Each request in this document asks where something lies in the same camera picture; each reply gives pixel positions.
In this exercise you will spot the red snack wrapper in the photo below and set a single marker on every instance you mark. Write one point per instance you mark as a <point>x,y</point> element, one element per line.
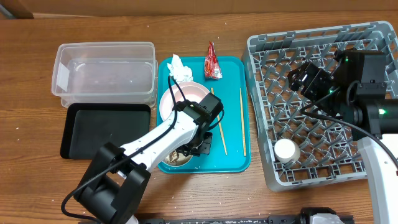
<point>212,68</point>

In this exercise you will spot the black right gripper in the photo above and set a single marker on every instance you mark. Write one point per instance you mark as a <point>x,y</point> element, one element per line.
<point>302,78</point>

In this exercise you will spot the white tissue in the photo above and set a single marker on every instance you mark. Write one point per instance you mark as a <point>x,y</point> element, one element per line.
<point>178,71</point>

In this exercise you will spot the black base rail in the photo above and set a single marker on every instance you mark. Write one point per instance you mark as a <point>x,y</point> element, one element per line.
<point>307,215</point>

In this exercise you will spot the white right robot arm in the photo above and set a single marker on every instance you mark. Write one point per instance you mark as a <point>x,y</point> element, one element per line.
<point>353,95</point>

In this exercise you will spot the clear plastic bin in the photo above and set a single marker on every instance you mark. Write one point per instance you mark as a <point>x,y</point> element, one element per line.
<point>105,72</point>

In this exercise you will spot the teal plastic tray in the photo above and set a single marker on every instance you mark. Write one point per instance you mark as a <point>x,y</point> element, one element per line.
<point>227,89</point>

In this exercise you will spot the rice and food waste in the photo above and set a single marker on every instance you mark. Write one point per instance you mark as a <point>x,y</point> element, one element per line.
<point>175,157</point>

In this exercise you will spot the wooden chopstick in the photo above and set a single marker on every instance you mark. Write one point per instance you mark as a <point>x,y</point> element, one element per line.
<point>220,126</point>
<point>242,122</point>

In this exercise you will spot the grey plastic dish rack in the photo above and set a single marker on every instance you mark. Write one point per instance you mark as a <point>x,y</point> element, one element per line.
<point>328,153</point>

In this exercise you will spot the grey bowl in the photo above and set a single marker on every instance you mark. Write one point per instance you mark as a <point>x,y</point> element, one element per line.
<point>177,160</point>

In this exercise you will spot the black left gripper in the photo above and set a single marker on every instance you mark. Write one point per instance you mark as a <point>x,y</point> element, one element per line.
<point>205,148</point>

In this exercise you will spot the black plastic tray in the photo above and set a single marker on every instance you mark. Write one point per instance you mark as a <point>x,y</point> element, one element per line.
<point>88,126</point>

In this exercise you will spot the pink plate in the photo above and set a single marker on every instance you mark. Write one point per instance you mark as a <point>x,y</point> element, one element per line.
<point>192,91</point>

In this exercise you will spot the white paper cup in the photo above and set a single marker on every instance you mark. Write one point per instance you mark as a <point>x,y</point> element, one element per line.
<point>286,150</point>

